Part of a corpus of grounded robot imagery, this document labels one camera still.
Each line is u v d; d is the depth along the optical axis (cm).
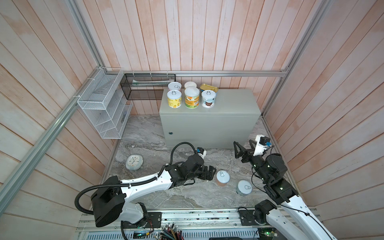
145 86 104
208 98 73
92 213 43
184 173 59
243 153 63
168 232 60
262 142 58
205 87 81
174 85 78
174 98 73
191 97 71
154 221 73
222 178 82
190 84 78
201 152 70
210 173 68
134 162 92
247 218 73
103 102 69
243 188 78
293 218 49
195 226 73
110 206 40
